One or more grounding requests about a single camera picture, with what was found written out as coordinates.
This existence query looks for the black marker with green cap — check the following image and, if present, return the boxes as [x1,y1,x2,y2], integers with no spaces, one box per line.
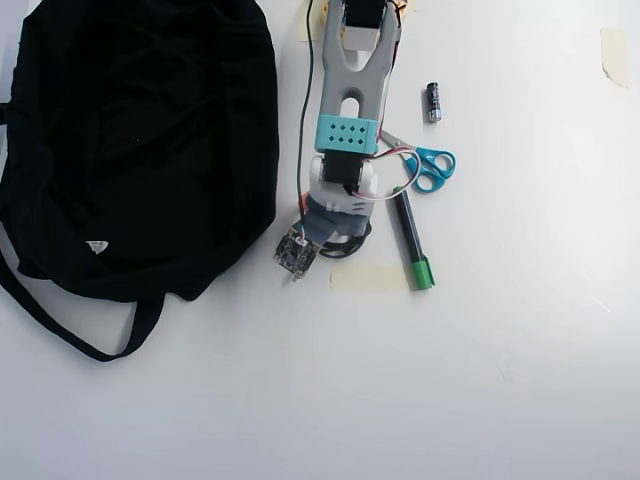
[391,185,436,291]

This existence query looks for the wide masking tape strip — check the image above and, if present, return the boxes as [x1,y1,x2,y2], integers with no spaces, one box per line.
[328,266,412,294]

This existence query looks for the masking tape strip under base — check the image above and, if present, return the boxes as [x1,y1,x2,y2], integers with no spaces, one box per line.
[294,0,327,44]

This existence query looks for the blue handled scissors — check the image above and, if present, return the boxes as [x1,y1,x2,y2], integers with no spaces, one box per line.
[381,129,458,195]

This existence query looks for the coiled black cable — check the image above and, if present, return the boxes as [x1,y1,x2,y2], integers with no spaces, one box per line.
[317,223,375,261]

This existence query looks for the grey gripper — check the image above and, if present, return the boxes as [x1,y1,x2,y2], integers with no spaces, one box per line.
[298,189,375,245]

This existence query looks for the white and red servo wire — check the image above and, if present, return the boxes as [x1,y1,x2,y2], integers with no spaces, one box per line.
[349,148,422,204]

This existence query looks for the thin dark green wire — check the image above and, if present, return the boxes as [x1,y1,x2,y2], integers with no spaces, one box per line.
[293,0,318,242]

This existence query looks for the black fabric bag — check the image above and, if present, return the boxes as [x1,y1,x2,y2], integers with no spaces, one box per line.
[0,0,282,364]

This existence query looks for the long masking tape strip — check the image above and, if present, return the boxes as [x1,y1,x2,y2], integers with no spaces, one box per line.
[599,27,631,90]

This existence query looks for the black AA battery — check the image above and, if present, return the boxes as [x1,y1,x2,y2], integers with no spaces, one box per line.
[425,81,444,124]

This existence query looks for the black camera circuit board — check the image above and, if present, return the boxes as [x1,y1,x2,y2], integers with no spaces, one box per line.
[272,224,322,287]

